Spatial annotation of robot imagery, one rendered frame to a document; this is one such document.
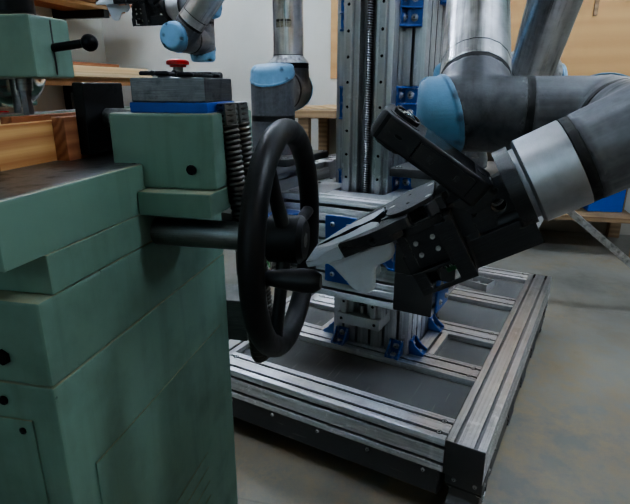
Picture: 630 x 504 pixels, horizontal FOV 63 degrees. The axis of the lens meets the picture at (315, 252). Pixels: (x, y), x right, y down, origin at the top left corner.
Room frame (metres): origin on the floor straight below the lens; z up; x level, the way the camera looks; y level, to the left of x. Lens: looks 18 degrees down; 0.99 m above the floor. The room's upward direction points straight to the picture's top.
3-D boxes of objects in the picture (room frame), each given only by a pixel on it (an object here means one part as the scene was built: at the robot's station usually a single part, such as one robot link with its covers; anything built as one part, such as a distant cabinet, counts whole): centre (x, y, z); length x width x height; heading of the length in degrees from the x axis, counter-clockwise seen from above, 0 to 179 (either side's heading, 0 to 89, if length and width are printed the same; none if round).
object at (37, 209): (0.71, 0.25, 0.87); 0.61 x 0.30 x 0.06; 168
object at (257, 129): (1.43, 0.11, 0.87); 0.15 x 0.15 x 0.10
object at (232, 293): (0.91, 0.17, 0.58); 0.12 x 0.08 x 0.08; 78
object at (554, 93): (0.52, -0.27, 0.96); 0.11 x 0.11 x 0.08; 76
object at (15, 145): (0.69, 0.33, 0.92); 0.25 x 0.02 x 0.05; 168
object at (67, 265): (0.67, 0.31, 0.82); 0.40 x 0.21 x 0.04; 168
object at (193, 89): (0.70, 0.17, 0.99); 0.13 x 0.11 x 0.06; 168
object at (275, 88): (1.44, 0.11, 0.98); 0.13 x 0.12 x 0.14; 164
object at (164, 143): (0.69, 0.17, 0.91); 0.15 x 0.14 x 0.09; 168
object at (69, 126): (0.74, 0.30, 0.93); 0.17 x 0.02 x 0.05; 168
